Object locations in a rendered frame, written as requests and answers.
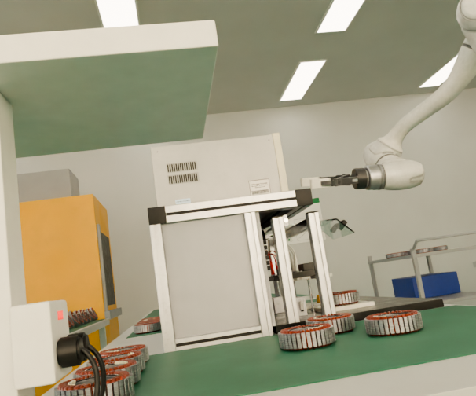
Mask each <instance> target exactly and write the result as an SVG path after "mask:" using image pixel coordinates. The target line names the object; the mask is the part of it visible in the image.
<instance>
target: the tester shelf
mask: <svg viewBox="0 0 476 396"><path fill-rule="evenodd" d="M311 205H313V198H312V193H311V188H308V189H296V190H291V191H284V192H272V193H266V194H259V195H253V196H241V197H233V198H227V199H220V200H208V201H202V202H195V203H184V204H177V205H170V206H162V207H150V208H147V209H148V223H149V225H157V224H161V225H162V224H168V223H175V222H186V221H192V220H199V219H205V218H217V217H223V216H230V215H241V214H244V213H251V212H258V213H259V218H260V223H261V229H263V228H269V227H272V226H271V221H270V218H271V217H273V216H280V215H286V216H287V219H288V220H289V219H290V218H293V217H294V216H296V215H297V214H298V213H300V212H302V211H304V210H305V209H306V208H307V207H310V206H311Z"/></svg>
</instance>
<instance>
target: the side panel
mask: <svg viewBox="0 0 476 396"><path fill-rule="evenodd" d="M149 228H150V235H151V242H152V255H153V262H154V269H155V276H156V289H157V295H158V303H159V315H160V323H161V329H162V337H163V349H164V353H167V352H172V351H177V350H186V349H191V348H196V347H205V346H210V345H215V344H220V343H229V342H234V341H239V340H244V339H253V338H258V337H263V336H272V335H274V334H273V324H272V319H271V313H270V308H269V298H268V293H267V287H266V282H265V273H264V267H263V262H262V252H261V247H260V241H259V236H258V227H257V221H256V216H255V212H251V213H244V214H236V215H230V216H223V217H217V218H205V219H199V220H192V221H186V222H175V223H168V224H162V225H161V224H157V225H150V226H149Z"/></svg>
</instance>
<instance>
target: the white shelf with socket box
mask: <svg viewBox="0 0 476 396"><path fill-rule="evenodd" d="M217 52H218V37H217V31H216V26H215V22H214V20H201V21H189V22H178V23H167V24H146V25H135V26H124V27H103V28H91V29H80V30H70V31H48V32H37V33H26V34H15V35H0V396H34V395H33V387H41V386H46V385H51V384H55V383H56V382H57V381H59V380H60V379H62V378H63V377H64V376H66V375H67V374H68V373H69V372H70V371H71V370H72V366H76V365H81V363H82V362H83V361H86V360H87V359H88V360H89V362H90V364H91V366H92V368H93V374H94V394H93V396H104V393H105V389H106V370H105V366H104V361H103V359H102V357H101V355H100V353H99V352H98V351H97V349H96V348H95V347H94V346H92V345H91V344H90V341H89V336H88V335H87V334H86V333H85V332H80V333H75V334H69V326H68V308H67V302H66V300H54V301H45V302H35V303H29V304H27V300H26V289H25V279H24V258H23V247H22V236H21V225H20V205H19V194H18V183H17V172H16V158H23V157H30V156H44V155H52V154H60V153H67V152H81V151H89V150H97V149H111V148H119V147H127V146H135V145H149V144H156V143H164V142H172V141H186V140H194V139H201V138H203V134H204V129H205V124H206V119H207V110H208V105H209V100H210V95H211V86H212V81H213V76H214V67H215V62H216V57H217ZM90 351H91V352H92V353H93V355H94V356H95V358H96V359H97V361H98V364H99V366H100V370H101V381H100V373H99V369H98V366H97V363H96V361H95V359H94V357H93V355H92V354H91V353H90ZM100 386H101V389H100Z"/></svg>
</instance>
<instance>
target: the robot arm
mask: <svg viewBox="0 0 476 396"><path fill-rule="evenodd" d="M456 19H457V21H458V23H459V25H460V27H461V30H462V32H463V34H464V36H465V37H466V38H465V40H464V42H463V45H462V46H461V48H460V51H459V53H458V56H457V58H456V61H455V63H454V65H453V67H452V70H451V72H450V74H449V76H448V78H447V79H446V80H445V82H444V83H443V84H442V85H441V86H440V87H439V88H438V89H437V90H436V91H435V92H434V93H433V94H431V95H430V96H429V97H428V98H427V99H426V100H425V101H423V102H422V103H421V104H419V105H418V106H417V107H415V108H414V109H413V110H411V111H410V112H409V113H408V114H407V115H406V116H404V117H403V118H402V119H401V120H400V121H399V122H398V123H397V124H396V125H395V126H394V127H393V128H392V129H391V131H390V132H389V133H388V134H387V135H386V136H384V137H379V139H378V140H377V141H374V142H372V143H370V144H369V145H367V146H366V148H365V149H364V161H365V163H366V165H367V166H364V168H354V169H353V170H352V173H351V176H350V175H349V174H343V175H336V176H331V177H315V178H300V182H301V187H303V186H310V188H311V189H315V188H325V187H331V186H335V187H336V186H340V185H352V186H353V187H354V188H355V189H366V190H380V189H386V190H402V189H410V188H413V187H416V186H418V185H421V184H422V182H423V179H424V169H423V165H422V164H421V163H418V162H416V161H412V160H406V159H402V158H401V154H402V152H403V150H402V147H401V145H402V142H403V140H404V138H405V136H406V135H407V133H408V132H409V131H410V130H412V129H413V128H414V127H416V126H417V125H419V124H420V123H421V122H423V121H424V120H426V119H428V118H429V117H431V116H432V115H433V114H434V113H436V112H438V111H439V110H441V109H442V108H444V107H445V106H446V105H447V104H449V103H450V102H451V101H452V100H454V99H455V98H456V97H457V96H458V95H459V94H460V93H461V92H462V91H463V89H464V88H465V87H466V86H467V85H468V84H469V82H470V81H471V80H472V79H473V78H474V77H475V76H476V0H460V2H459V4H458V6H457V10H456Z"/></svg>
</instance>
